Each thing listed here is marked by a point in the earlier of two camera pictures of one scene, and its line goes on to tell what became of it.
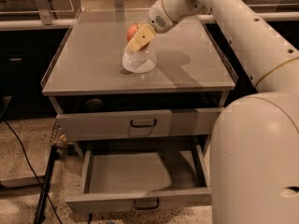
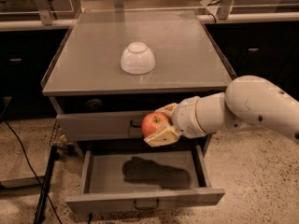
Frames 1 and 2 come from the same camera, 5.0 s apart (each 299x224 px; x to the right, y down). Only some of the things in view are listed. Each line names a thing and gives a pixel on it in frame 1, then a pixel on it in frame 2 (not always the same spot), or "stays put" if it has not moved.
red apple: x=130 y=33 to x=152 y=121
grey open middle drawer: x=170 y=176 stays put
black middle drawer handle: x=148 y=208 stays put
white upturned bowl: x=144 y=61 stays put
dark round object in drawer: x=93 y=105 stays put
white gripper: x=158 y=20 to x=186 y=118
